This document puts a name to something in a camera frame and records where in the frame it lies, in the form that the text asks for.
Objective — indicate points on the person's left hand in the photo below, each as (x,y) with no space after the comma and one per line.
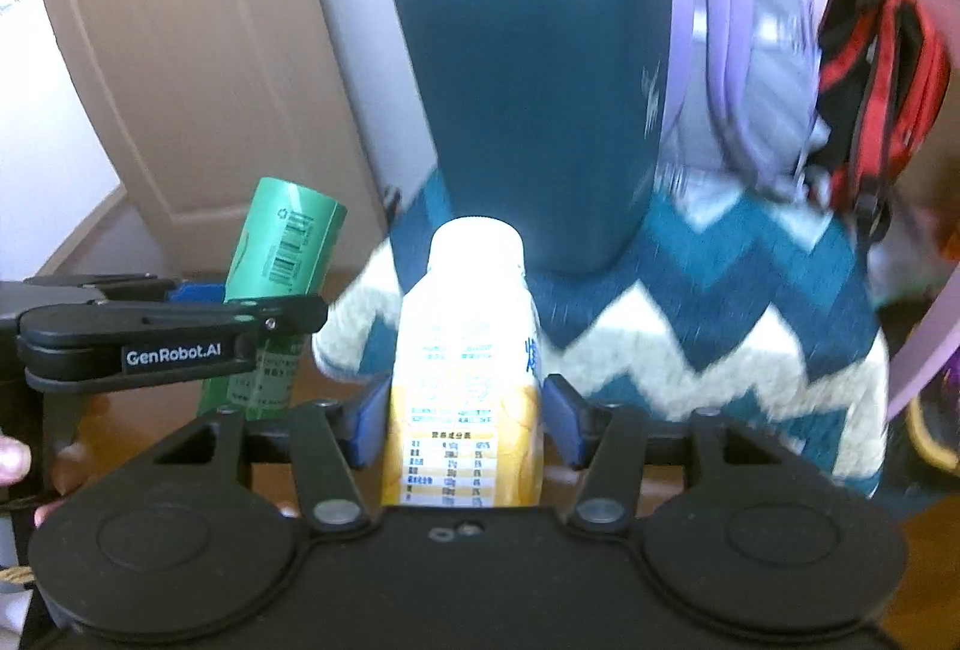
(70,470)

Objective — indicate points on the red black backpack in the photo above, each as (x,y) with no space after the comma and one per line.
(883,77)

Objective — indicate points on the purple grey backpack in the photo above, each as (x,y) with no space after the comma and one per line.
(740,100)

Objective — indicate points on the green cylindrical can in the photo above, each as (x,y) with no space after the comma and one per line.
(285,249)

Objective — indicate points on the teal white zigzag blanket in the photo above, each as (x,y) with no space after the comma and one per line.
(724,299)

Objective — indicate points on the dark teal trash bin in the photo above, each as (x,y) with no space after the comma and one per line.
(546,114)

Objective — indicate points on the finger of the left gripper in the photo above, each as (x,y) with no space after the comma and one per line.
(120,322)
(136,287)

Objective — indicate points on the white yellow plastic bottle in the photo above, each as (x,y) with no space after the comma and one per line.
(464,422)

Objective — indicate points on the light wooden door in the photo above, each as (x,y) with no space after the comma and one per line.
(195,101)

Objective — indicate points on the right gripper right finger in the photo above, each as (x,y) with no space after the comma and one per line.
(608,444)

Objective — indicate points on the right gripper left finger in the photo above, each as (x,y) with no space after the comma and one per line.
(329,441)

